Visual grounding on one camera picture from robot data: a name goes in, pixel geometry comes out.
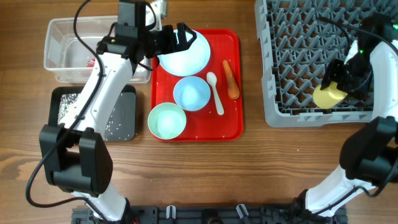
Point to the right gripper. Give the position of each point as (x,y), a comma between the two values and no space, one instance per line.
(339,76)

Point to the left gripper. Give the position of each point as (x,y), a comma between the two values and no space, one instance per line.
(170,46)

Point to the yellow plastic cup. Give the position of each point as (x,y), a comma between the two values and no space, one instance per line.
(328,97)

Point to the light blue bowl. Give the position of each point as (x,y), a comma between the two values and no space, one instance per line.
(191,93)

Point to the orange carrot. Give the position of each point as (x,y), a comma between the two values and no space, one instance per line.
(233,89)

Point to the mint green bowl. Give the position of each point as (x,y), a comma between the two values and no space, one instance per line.
(167,121)

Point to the red snack wrapper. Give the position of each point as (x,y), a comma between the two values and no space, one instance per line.
(91,63)

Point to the white rice pile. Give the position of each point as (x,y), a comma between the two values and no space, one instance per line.
(67,101)

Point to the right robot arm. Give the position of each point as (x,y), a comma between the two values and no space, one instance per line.
(367,162)

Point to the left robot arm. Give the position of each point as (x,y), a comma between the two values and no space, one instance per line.
(74,155)

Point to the grey dishwasher rack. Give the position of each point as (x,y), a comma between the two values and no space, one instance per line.
(298,40)

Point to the black waste tray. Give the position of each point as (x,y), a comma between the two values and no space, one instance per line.
(126,113)

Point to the light blue plate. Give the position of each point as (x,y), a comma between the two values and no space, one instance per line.
(188,62)

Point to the white plastic spoon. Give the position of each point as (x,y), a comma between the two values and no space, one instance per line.
(212,81)

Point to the clear plastic bin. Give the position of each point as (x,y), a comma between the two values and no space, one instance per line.
(64,55)

